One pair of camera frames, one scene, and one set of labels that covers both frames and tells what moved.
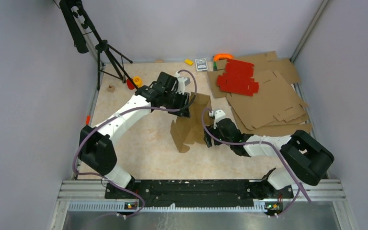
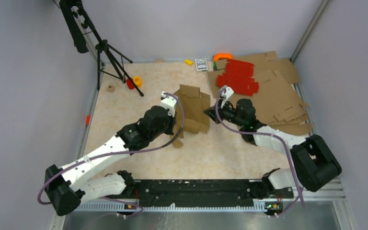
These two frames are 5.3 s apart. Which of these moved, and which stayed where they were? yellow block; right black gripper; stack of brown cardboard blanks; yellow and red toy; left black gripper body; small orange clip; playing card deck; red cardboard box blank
Moved: left black gripper body; right black gripper
Stayed: playing card deck; red cardboard box blank; yellow block; stack of brown cardboard blanks; yellow and red toy; small orange clip
